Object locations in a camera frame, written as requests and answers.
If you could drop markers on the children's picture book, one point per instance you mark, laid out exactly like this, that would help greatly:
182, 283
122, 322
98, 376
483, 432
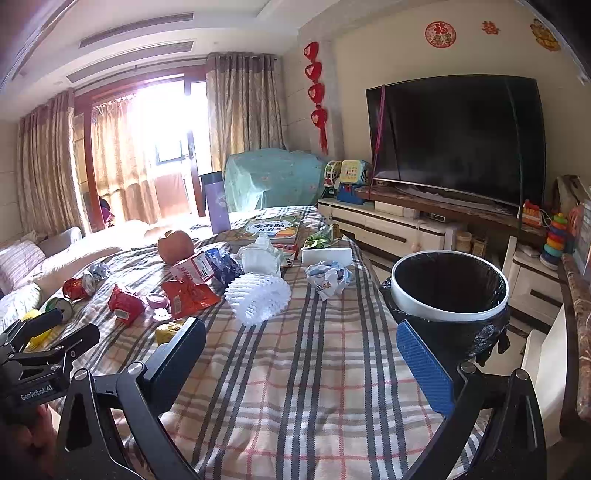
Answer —
281, 229

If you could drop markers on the plaid checkered table cloth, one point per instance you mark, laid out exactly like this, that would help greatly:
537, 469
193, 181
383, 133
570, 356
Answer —
319, 391

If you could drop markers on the red white 1928 carton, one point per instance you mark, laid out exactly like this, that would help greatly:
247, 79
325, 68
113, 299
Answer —
196, 268

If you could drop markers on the blue plastic snack wrapper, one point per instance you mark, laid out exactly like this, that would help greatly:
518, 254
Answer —
225, 267

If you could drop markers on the rainbow stacking ring toy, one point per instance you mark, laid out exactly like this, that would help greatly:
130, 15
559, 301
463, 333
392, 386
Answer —
556, 240

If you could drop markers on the yellow snack wrapper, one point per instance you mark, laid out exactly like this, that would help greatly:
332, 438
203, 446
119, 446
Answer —
166, 331

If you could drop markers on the red snack bag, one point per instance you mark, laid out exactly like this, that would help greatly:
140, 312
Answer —
187, 298

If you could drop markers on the small red snack packet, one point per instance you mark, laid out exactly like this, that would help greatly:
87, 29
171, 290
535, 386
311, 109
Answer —
125, 306

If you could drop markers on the right beige curtain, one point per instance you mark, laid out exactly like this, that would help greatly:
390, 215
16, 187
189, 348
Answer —
246, 106

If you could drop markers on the purple water bottle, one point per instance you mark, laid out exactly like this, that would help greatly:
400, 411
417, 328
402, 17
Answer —
216, 206

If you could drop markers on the red apple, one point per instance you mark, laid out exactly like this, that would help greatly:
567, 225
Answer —
174, 246

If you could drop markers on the teal cloth covered furniture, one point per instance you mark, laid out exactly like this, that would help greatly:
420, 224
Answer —
272, 177

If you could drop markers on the white tissue paper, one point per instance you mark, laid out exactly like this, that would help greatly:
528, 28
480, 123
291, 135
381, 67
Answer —
261, 257

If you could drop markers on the person's left hand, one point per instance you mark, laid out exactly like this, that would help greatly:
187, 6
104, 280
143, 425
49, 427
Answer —
29, 452

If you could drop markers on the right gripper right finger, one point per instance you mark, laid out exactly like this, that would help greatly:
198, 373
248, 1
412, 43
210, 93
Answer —
513, 445

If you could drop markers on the pink plastic blister pack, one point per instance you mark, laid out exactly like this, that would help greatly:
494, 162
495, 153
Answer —
158, 306

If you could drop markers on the red paper-cut wall sticker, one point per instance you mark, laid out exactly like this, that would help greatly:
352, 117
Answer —
440, 34

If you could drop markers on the white foam fruit net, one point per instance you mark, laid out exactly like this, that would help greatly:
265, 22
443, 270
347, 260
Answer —
255, 298

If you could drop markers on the green snack wrapper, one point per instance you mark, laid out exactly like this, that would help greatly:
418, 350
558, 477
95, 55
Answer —
327, 237

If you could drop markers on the left beige curtain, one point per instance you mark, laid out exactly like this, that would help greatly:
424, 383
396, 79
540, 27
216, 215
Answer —
49, 195

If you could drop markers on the black flat screen television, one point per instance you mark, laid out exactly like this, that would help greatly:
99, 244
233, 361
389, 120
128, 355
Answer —
478, 134

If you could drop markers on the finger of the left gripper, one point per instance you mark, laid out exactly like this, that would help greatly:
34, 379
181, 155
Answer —
36, 326
66, 350

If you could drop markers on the crumpled silver foil wrapper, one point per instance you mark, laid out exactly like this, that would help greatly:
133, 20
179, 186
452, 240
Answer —
99, 271

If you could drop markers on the red hanging heart decoration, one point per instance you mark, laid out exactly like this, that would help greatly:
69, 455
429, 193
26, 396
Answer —
316, 93

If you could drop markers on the white foam block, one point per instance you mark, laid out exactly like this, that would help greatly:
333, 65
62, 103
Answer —
341, 255

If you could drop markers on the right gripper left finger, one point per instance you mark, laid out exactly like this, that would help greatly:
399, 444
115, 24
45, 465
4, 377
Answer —
89, 445

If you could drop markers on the white tv cabinet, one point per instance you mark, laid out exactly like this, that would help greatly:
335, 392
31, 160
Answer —
535, 292

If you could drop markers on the printed paper ball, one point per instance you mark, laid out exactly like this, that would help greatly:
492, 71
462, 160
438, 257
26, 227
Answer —
328, 278

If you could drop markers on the white round trash bin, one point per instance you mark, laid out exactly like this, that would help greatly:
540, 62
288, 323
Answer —
449, 286

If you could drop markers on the green drink can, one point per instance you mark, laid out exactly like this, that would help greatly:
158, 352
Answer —
63, 305

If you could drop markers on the beige curtain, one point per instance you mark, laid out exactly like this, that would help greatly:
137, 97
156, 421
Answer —
49, 195
246, 106

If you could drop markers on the red crushed drink can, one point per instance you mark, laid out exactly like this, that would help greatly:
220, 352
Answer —
80, 288

